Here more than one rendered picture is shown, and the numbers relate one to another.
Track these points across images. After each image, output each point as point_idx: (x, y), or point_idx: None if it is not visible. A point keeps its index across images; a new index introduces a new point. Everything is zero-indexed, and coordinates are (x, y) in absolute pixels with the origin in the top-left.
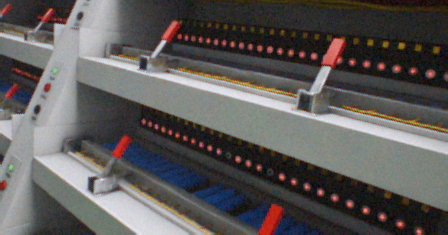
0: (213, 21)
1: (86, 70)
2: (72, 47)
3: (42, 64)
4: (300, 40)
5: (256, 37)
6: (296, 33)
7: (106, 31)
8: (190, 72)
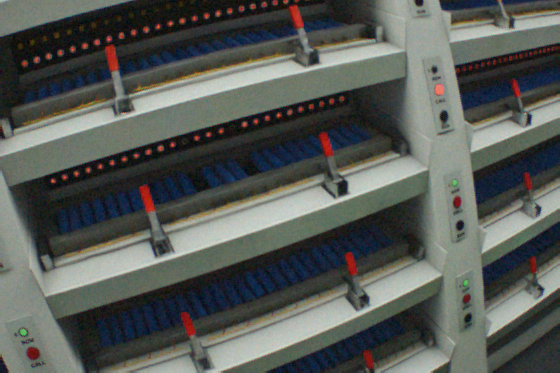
0: (72, 25)
1: (25, 164)
2: None
3: None
4: (188, 6)
5: (137, 21)
6: (183, 2)
7: None
8: (153, 86)
